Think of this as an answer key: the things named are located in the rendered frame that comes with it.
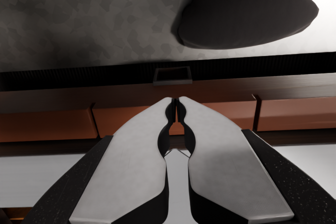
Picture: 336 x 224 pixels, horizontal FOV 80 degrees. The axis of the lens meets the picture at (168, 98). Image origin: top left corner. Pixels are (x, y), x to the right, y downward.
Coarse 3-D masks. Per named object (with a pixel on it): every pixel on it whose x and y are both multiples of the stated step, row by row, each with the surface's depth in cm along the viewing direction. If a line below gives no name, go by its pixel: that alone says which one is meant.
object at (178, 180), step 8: (176, 168) 23; (184, 168) 23; (168, 176) 24; (176, 176) 24; (184, 176) 24; (168, 184) 24; (176, 184) 24; (184, 184) 24; (176, 192) 25; (184, 192) 25; (176, 200) 26; (184, 200) 26
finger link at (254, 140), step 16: (256, 144) 8; (272, 160) 7; (288, 160) 7; (272, 176) 7; (288, 176) 6; (304, 176) 6; (288, 192) 6; (304, 192) 6; (320, 192) 6; (304, 208) 6; (320, 208) 6
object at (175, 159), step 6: (174, 150) 22; (168, 156) 22; (174, 156) 22; (180, 156) 22; (186, 156) 22; (168, 162) 23; (174, 162) 22; (180, 162) 22; (186, 162) 22; (168, 168) 23; (174, 168) 23
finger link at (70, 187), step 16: (96, 144) 9; (80, 160) 8; (96, 160) 8; (64, 176) 7; (80, 176) 7; (48, 192) 7; (64, 192) 7; (80, 192) 6; (32, 208) 6; (48, 208) 6; (64, 208) 6
